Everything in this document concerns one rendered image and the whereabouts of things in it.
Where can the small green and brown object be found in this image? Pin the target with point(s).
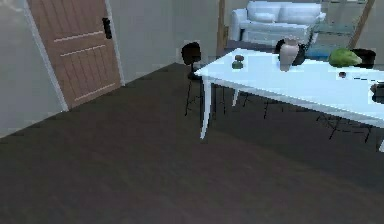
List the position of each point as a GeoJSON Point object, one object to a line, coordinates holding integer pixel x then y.
{"type": "Point", "coordinates": [238, 62]}

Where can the white dining table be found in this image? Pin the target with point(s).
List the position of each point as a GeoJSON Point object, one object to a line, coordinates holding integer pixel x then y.
{"type": "Point", "coordinates": [300, 88]}

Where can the beige vase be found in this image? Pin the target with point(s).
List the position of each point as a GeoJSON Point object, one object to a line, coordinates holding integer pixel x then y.
{"type": "Point", "coordinates": [288, 53]}

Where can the white sofa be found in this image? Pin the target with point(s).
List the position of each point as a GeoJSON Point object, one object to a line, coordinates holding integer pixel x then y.
{"type": "Point", "coordinates": [276, 21]}

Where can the brown wooden room door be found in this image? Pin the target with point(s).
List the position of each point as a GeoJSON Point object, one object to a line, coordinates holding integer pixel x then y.
{"type": "Point", "coordinates": [80, 50]}

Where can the small dark round object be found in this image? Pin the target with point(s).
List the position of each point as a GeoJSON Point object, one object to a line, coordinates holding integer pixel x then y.
{"type": "Point", "coordinates": [342, 74]}

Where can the green lettuce head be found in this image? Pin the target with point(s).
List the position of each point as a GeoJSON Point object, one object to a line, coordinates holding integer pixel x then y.
{"type": "Point", "coordinates": [344, 58]}

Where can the black object on table edge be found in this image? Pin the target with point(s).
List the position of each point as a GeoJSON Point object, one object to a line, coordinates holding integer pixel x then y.
{"type": "Point", "coordinates": [378, 90]}

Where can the glass shelf with wooden frame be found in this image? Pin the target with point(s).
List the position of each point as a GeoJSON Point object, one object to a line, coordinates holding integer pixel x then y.
{"type": "Point", "coordinates": [336, 30]}

